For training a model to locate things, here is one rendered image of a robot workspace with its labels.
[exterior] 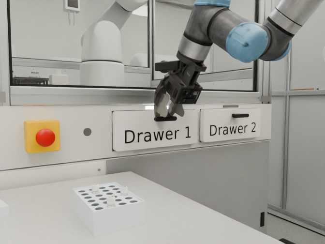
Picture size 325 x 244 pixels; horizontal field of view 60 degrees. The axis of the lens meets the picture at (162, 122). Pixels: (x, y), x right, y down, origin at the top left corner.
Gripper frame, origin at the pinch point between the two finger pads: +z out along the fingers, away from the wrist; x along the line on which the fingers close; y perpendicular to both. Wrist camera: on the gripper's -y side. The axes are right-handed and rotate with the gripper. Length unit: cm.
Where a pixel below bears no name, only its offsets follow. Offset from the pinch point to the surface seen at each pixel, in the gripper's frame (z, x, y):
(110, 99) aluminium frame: -1.8, -15.0, -4.8
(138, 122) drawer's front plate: 2.7, -7.3, 0.2
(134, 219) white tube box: -5.9, -25.3, 33.8
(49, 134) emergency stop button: 0.5, -32.4, 5.5
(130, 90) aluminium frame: -3.8, -8.9, -6.2
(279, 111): 49, 170, -62
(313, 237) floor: 95, 148, 25
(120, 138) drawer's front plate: 6.0, -13.0, 2.6
